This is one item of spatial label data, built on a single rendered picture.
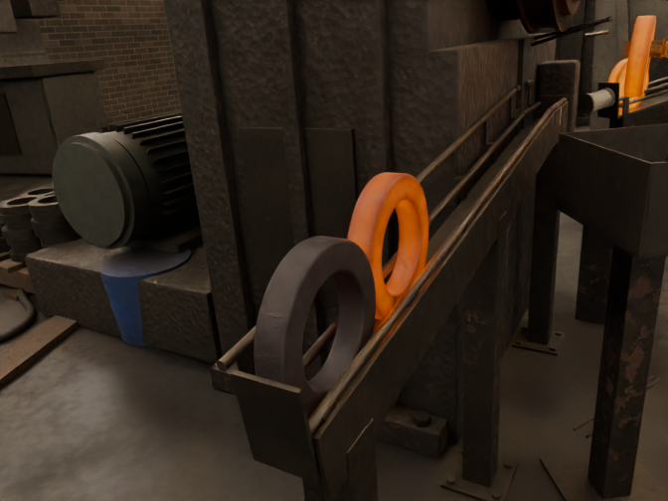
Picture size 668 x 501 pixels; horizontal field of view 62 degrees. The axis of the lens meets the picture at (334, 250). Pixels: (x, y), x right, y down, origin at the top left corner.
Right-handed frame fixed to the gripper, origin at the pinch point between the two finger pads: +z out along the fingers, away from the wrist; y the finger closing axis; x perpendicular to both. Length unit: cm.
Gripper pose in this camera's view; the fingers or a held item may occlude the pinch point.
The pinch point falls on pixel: (641, 48)
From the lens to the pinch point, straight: 132.9
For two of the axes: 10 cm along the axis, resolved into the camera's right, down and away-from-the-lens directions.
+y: 4.9, -3.5, 8.0
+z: -8.7, -1.6, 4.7
